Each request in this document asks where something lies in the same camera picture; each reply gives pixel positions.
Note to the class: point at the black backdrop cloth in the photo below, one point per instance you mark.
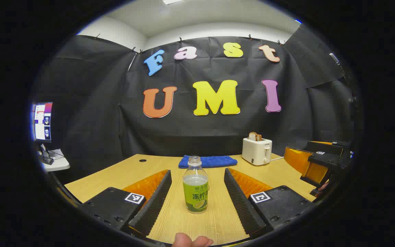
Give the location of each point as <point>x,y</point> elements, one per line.
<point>218,130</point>

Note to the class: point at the white toaster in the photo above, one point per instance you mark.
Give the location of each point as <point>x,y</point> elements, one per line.
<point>255,152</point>

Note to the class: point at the ceiling light panel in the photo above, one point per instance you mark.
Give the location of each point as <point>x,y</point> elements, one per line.
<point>171,1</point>

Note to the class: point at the green label water bottle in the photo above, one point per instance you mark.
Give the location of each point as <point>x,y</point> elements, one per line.
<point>195,195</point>

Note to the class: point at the blue folded towel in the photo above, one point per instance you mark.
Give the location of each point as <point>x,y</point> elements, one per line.
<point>214,161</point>

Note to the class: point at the computer monitor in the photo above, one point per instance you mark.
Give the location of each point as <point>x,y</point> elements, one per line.
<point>43,120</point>

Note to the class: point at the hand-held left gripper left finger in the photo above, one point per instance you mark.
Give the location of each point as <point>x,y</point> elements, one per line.
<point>156,202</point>

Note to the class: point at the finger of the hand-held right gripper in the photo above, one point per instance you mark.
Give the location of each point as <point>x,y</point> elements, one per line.
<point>327,161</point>
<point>327,146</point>

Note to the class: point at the small black device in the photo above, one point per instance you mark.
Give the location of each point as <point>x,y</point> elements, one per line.
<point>47,160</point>

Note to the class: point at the white side table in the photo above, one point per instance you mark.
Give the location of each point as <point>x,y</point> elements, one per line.
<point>58,164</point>

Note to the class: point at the toast bread slice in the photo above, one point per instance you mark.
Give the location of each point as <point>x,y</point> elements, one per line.
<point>259,137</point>
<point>252,136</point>

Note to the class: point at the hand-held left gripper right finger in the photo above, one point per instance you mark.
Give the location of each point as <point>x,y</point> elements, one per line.
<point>240,202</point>

